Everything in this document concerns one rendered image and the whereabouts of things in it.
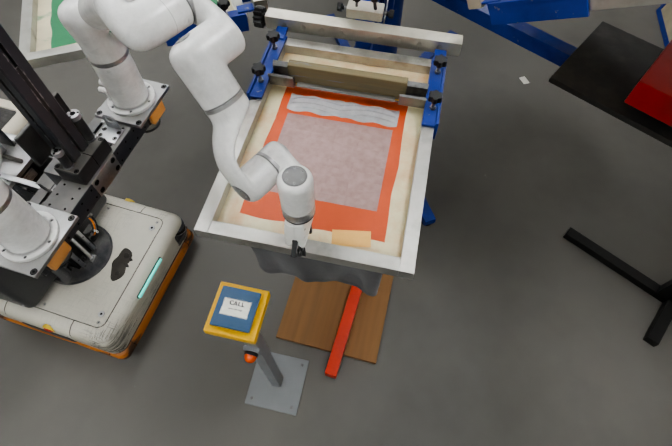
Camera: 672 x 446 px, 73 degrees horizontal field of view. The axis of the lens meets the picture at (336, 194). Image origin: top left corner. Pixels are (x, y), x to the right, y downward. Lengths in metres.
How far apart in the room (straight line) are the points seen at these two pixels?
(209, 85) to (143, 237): 1.37
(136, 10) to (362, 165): 0.74
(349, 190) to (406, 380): 1.05
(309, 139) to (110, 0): 0.71
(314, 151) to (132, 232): 1.07
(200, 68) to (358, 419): 1.59
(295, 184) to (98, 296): 1.35
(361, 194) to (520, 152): 1.62
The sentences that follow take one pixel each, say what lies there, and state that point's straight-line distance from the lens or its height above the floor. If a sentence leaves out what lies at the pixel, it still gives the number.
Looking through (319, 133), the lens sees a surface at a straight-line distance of 1.44.
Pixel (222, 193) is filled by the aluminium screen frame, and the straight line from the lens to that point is 1.31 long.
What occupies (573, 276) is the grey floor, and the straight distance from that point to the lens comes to 2.50.
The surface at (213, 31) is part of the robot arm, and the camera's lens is 0.89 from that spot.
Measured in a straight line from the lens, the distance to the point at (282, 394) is 2.09.
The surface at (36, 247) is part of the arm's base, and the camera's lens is 1.20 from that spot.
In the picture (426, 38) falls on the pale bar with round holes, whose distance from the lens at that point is 1.65.
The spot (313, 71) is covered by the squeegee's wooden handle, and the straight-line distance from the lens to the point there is 1.49.
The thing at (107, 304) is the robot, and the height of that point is 0.28.
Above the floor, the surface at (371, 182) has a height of 0.96.
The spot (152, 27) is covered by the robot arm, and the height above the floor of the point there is 1.53.
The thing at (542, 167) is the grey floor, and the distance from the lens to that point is 2.78.
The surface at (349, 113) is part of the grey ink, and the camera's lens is 1.49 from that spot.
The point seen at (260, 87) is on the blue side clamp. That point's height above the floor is 1.00.
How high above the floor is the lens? 2.06
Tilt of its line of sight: 58 degrees down
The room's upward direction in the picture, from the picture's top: straight up
